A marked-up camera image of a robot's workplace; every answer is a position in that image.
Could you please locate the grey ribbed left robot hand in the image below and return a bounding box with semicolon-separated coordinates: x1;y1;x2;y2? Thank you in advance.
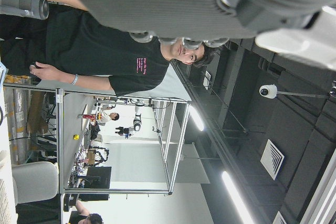
59;0;336;70

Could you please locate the person in black t-shirt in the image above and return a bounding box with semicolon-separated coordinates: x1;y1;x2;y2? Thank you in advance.
0;0;220;98

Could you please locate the ceiling light strip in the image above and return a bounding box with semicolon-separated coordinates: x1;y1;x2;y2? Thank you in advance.
188;105;205;132
222;171;255;224

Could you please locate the white black background robot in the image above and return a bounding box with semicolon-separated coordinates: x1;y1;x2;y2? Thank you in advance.
114;104;144;140

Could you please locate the person in white shirt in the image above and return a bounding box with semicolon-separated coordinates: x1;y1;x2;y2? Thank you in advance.
97;104;120;126

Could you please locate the grey plastic pipe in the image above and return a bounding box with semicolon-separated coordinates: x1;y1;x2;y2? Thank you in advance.
0;0;50;20

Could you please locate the grey workbench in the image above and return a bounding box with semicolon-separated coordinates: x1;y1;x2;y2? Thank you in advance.
64;94;97;183

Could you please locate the black monitor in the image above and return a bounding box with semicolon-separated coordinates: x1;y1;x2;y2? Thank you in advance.
78;166;112;201

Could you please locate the white square air vent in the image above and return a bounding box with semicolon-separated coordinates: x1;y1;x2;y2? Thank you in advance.
260;138;286;182

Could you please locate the white chair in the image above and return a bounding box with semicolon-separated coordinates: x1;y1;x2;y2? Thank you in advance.
12;161;60;205

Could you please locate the person with dark hair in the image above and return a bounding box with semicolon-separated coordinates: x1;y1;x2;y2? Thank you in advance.
69;200;103;224

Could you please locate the white dome security camera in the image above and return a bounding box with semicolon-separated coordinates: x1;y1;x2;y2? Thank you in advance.
259;84;329;100

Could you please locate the aluminium frame workstation table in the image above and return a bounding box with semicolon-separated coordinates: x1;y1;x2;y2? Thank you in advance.
56;87;190;196

